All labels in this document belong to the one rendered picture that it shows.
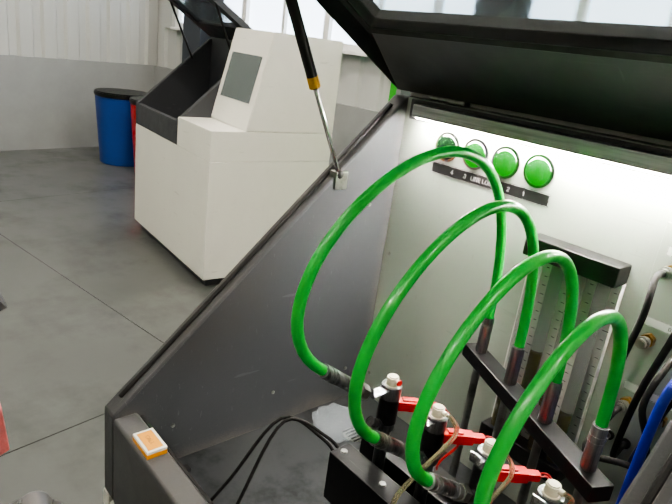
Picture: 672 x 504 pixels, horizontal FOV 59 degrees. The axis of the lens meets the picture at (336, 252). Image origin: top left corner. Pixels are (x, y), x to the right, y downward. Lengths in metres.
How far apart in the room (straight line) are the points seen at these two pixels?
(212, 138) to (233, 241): 0.66
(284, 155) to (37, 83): 4.26
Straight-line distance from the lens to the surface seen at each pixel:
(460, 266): 1.06
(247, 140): 3.60
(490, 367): 0.93
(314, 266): 0.63
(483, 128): 0.98
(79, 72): 7.70
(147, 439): 0.92
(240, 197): 3.66
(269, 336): 1.07
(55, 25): 7.57
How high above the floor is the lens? 1.52
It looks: 19 degrees down
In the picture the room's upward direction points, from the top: 8 degrees clockwise
